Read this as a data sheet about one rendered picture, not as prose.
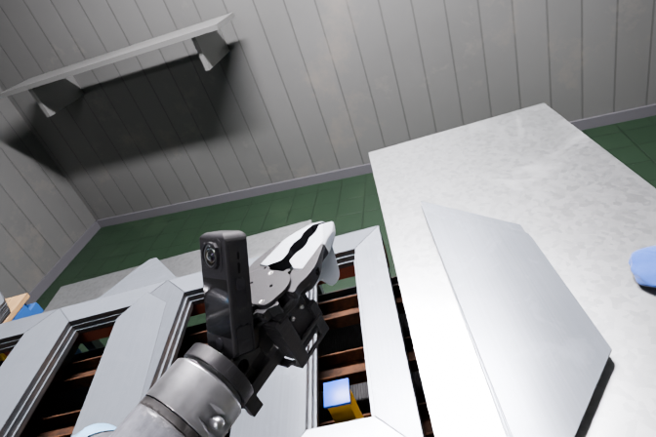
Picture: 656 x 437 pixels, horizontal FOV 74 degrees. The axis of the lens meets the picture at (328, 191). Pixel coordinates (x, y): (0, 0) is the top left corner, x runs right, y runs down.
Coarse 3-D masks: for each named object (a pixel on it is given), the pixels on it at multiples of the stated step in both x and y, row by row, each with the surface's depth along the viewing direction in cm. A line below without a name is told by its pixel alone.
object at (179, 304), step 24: (168, 288) 153; (120, 312) 152; (168, 312) 142; (360, 312) 122; (72, 336) 152; (168, 336) 132; (48, 360) 142; (168, 360) 128; (312, 360) 112; (408, 360) 106; (48, 384) 138; (144, 384) 119; (312, 384) 106; (24, 408) 129; (312, 408) 101; (0, 432) 121
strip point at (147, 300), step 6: (144, 294) 154; (150, 294) 153; (138, 300) 152; (144, 300) 150; (150, 300) 150; (156, 300) 149; (162, 300) 148; (132, 306) 150; (138, 306) 149; (144, 306) 148; (150, 306) 147; (126, 312) 148; (132, 312) 147
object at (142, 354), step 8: (144, 344) 132; (152, 344) 131; (120, 352) 132; (128, 352) 131; (136, 352) 130; (144, 352) 129; (152, 352) 128; (104, 360) 132; (112, 360) 131; (120, 360) 130; (128, 360) 129; (136, 360) 128; (144, 360) 127; (104, 368) 129; (112, 368) 128; (120, 368) 127; (128, 368) 126; (96, 376) 127; (104, 376) 126
